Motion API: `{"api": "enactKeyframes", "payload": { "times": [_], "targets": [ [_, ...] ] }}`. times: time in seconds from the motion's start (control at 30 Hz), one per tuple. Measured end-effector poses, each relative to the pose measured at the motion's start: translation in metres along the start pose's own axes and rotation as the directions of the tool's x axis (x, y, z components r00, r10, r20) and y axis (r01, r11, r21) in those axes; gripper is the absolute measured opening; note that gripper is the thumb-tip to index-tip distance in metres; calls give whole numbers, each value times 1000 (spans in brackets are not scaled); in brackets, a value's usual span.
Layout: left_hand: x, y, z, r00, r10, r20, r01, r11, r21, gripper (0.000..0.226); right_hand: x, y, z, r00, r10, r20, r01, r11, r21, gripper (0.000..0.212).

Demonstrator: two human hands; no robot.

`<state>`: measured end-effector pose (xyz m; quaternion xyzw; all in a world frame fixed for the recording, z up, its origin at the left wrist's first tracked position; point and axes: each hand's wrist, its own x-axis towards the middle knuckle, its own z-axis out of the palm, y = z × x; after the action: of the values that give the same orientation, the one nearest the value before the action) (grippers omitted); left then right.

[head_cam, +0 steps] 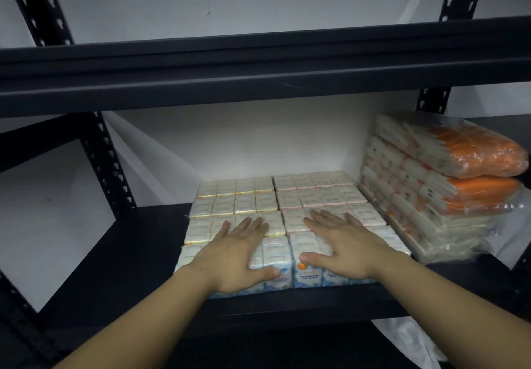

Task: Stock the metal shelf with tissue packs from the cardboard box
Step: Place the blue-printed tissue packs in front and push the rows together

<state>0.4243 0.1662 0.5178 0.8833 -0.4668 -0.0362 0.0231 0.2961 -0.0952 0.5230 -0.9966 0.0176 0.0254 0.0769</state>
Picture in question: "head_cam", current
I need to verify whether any person's right forearm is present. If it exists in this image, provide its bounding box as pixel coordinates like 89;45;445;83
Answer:
371;251;531;369

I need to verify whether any person's left forearm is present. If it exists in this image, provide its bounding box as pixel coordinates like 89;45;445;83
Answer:
54;264;216;369

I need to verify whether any blue tissue packet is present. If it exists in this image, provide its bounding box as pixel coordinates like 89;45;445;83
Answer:
174;236;294;300
289;225;412;289

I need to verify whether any person's left hand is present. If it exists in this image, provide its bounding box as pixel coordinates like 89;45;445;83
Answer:
189;216;281;295

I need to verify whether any person's right hand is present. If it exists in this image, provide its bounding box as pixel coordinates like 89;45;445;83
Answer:
298;210;395;281

